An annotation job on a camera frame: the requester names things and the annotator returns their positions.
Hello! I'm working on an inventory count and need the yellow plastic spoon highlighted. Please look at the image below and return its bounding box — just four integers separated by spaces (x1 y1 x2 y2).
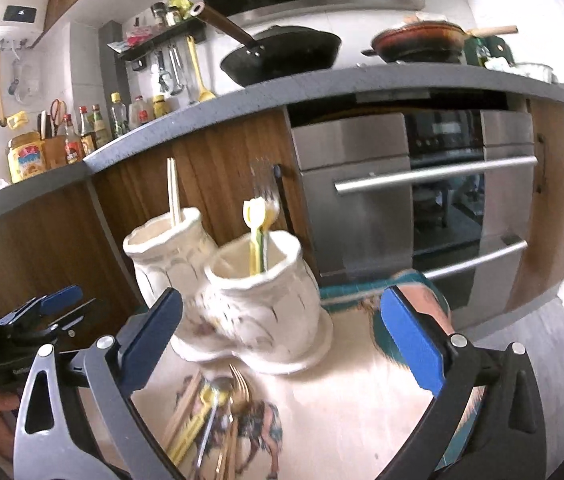
243 197 265 275

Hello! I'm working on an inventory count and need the yellow plastic fork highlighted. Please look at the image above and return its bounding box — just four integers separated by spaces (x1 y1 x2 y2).
244 197 279 275

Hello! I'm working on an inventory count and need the white ceramic utensil holder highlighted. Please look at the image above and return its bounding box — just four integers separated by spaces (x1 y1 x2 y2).
122 207 333 375

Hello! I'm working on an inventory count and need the red cap sauce bottle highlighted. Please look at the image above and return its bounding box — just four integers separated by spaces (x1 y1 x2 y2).
64 114 84 164

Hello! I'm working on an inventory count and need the yellow cap oil bottle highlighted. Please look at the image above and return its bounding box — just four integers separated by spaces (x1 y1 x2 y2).
111 92 129 138

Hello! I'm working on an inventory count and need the wooden cabinet door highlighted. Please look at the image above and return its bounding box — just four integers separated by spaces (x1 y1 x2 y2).
93 108 317 270

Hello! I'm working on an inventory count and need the yellow cap mustard jar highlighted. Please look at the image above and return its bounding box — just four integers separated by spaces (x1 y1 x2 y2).
153 94 170 118

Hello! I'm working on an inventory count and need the stainless steel oven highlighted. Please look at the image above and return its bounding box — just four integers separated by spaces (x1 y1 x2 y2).
291 110 536 327

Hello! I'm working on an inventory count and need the yellow hanging spatula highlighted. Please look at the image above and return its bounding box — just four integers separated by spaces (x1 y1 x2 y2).
186 36 216 102

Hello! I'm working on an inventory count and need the red-brown frying pan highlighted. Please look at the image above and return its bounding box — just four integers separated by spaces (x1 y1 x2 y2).
361 21 518 63

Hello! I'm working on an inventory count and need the black wall spice shelf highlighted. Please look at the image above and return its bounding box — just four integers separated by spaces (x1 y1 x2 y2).
116 18 206 62

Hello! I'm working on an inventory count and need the black wok wooden handle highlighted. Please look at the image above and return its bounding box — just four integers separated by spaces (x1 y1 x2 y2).
190 2 341 87

